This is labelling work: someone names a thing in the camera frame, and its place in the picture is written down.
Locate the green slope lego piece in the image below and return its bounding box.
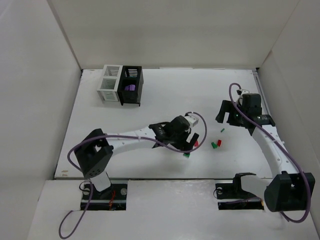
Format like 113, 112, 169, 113
211, 142, 218, 149

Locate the purple round lego brick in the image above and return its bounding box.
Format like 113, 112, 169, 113
124, 84, 136, 92

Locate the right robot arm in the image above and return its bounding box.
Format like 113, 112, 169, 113
215, 90, 316, 213

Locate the red small lego brick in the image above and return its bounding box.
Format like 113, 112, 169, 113
217, 139, 222, 147

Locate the black slatted container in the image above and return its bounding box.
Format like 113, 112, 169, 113
117, 65, 144, 106

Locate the white slatted container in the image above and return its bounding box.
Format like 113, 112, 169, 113
97, 64, 123, 102

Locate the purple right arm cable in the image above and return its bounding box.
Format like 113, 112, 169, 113
228, 82, 313, 223

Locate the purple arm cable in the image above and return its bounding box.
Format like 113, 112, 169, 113
58, 111, 208, 239
228, 82, 313, 223

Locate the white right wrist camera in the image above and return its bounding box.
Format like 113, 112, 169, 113
236, 88, 250, 106

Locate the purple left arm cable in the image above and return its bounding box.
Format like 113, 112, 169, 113
58, 111, 208, 239

